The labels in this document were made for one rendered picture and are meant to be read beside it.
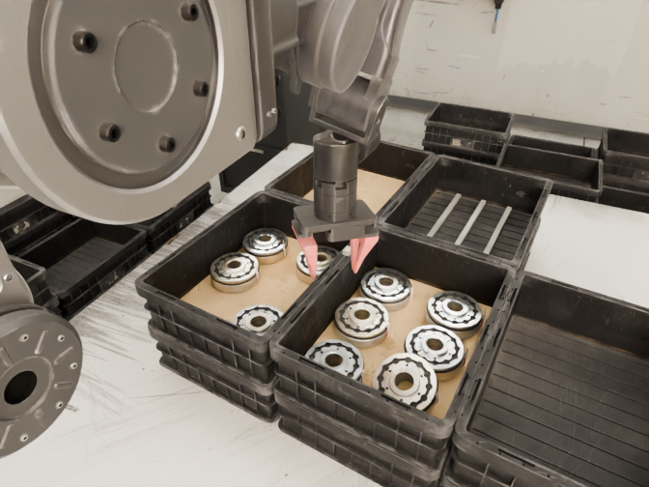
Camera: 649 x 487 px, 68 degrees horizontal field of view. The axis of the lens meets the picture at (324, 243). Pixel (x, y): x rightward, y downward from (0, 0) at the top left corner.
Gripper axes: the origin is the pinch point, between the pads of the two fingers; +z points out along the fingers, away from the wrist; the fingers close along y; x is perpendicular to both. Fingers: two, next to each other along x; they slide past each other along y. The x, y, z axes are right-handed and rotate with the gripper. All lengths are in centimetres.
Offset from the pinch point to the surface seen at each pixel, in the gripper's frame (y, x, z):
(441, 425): -9.7, 18.5, 14.7
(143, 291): 29.2, -20.5, 12.6
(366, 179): -30, -66, 16
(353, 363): -4.0, -0.5, 19.9
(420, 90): -171, -320, 52
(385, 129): -130, -289, 74
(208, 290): 18.2, -29.9, 20.9
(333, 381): 2.0, 7.3, 14.5
